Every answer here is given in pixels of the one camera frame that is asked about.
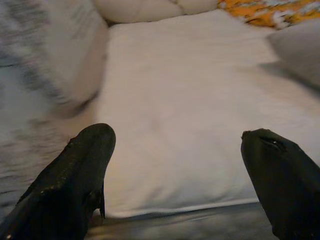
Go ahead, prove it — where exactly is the beige upholstered bed frame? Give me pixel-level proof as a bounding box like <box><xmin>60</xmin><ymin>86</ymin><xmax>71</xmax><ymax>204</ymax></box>
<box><xmin>84</xmin><ymin>201</ymin><xmax>276</xmax><ymax>240</ymax></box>

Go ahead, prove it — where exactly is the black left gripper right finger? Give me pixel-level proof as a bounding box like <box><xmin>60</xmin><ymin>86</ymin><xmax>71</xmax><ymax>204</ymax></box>
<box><xmin>240</xmin><ymin>128</ymin><xmax>320</xmax><ymax>240</ymax></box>

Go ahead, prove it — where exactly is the white grey fuzzy blanket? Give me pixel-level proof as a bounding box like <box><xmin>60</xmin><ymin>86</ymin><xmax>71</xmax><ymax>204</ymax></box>
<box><xmin>0</xmin><ymin>0</ymin><xmax>110</xmax><ymax>216</ymax></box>

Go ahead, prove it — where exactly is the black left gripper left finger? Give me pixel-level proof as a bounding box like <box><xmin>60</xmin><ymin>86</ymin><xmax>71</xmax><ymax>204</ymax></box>
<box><xmin>0</xmin><ymin>122</ymin><xmax>117</xmax><ymax>240</ymax></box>

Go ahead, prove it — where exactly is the beige long pillow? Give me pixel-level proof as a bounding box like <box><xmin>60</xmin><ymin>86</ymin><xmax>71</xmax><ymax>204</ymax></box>
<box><xmin>92</xmin><ymin>0</ymin><xmax>220</xmax><ymax>25</ymax></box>

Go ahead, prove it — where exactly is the white quilted mattress pad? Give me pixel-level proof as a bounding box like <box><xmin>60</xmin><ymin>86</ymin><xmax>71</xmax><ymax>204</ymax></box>
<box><xmin>87</xmin><ymin>9</ymin><xmax>320</xmax><ymax>218</ymax></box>

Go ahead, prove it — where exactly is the yellow egg print blanket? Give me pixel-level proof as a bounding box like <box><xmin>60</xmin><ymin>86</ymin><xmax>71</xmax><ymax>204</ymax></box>
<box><xmin>217</xmin><ymin>0</ymin><xmax>320</xmax><ymax>31</ymax></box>

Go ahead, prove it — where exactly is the grey pillow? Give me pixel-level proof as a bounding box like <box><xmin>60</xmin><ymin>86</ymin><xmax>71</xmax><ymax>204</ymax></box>
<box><xmin>259</xmin><ymin>21</ymin><xmax>320</xmax><ymax>90</ymax></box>

